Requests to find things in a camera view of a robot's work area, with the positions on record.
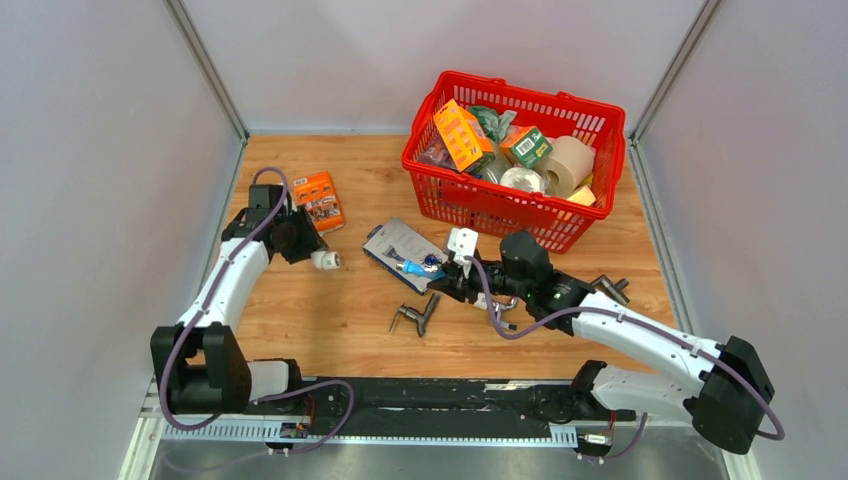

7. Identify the red plastic shopping basket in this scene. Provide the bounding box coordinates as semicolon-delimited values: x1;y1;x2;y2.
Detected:
401;70;626;253

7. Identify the yellow sponge block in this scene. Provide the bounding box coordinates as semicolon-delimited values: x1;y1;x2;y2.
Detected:
567;185;596;207

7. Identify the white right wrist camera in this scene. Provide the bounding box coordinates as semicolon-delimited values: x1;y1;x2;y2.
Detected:
445;227;479;263

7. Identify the orange carton box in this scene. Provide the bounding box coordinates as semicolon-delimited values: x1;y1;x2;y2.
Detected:
433;99;495;173

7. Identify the dark metal faucet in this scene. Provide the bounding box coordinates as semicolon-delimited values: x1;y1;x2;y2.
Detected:
590;274;630;305
388;293;441;338

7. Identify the white wrapped roll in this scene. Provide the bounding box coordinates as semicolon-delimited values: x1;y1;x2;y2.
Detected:
499;167;547;193

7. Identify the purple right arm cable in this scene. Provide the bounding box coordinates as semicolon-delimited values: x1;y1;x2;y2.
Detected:
463;254;786;462

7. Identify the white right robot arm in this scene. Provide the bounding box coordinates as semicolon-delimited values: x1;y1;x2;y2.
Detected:
423;228;786;455

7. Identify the blue plastic water faucet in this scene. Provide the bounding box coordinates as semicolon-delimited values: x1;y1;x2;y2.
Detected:
395;254;445;281

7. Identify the orange blister pack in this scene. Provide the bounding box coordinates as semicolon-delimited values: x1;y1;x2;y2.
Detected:
293;171;346;234

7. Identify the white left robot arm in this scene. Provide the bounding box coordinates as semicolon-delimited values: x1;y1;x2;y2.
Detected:
150;184;341;415

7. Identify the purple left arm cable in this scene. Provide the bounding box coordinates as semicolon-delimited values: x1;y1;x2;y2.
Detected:
157;166;356;457

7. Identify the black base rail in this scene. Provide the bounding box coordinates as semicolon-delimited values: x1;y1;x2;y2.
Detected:
245;377;635;440

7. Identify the beige toilet paper roll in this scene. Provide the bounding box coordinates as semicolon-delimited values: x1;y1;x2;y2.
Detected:
534;136;595;198

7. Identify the dark metal faucet right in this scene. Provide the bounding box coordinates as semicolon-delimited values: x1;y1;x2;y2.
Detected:
590;274;630;305

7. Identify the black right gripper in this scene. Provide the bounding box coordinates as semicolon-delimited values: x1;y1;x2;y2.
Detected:
427;252;531;305

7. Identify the blue grey razor box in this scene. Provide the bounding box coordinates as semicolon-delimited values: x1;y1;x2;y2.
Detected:
362;217;446;295

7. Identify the green plastic bag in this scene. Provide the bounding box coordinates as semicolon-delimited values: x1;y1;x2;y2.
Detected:
469;105;517;143

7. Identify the white plastic pipe elbow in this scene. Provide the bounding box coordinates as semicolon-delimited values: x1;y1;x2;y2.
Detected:
310;250;341;270

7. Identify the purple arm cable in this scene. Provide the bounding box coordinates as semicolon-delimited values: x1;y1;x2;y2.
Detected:
463;254;786;462
157;166;356;457

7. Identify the green small box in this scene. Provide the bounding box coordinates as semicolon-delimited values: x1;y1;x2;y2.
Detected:
499;126;553;169

